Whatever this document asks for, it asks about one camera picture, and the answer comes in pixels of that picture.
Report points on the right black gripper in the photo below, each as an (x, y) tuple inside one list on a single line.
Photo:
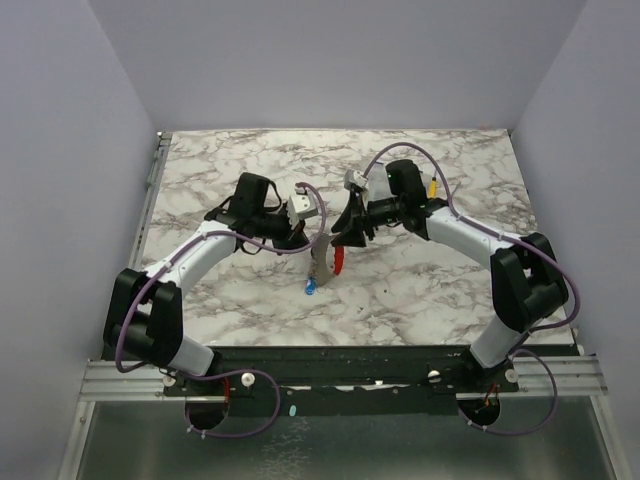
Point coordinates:
[(360, 220)]

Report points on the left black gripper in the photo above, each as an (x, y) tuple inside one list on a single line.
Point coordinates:
[(298, 238)]

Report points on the metal key organizer red handle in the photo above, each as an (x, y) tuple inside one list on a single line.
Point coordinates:
[(326, 261)]

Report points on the blue key tag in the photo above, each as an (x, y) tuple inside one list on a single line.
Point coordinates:
[(310, 287)]

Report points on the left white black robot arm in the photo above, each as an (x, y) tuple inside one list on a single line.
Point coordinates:
[(145, 314)]

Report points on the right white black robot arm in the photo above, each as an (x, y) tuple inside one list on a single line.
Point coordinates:
[(525, 288)]

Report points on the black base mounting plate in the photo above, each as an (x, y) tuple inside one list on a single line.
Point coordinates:
[(339, 381)]

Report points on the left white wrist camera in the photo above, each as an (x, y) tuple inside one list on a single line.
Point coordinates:
[(300, 207)]

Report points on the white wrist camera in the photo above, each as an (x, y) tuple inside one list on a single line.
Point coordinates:
[(374, 187), (300, 207)]

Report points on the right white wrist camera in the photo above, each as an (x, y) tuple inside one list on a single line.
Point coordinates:
[(374, 187)]

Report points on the yellow handled screwdriver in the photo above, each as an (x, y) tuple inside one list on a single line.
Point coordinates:
[(432, 187)]

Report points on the aluminium left side rail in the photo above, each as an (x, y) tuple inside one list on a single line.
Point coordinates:
[(152, 188)]

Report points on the aluminium rail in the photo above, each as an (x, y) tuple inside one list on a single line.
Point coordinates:
[(152, 188), (571, 376)]

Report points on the aluminium front rail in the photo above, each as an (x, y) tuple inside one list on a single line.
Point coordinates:
[(571, 376)]

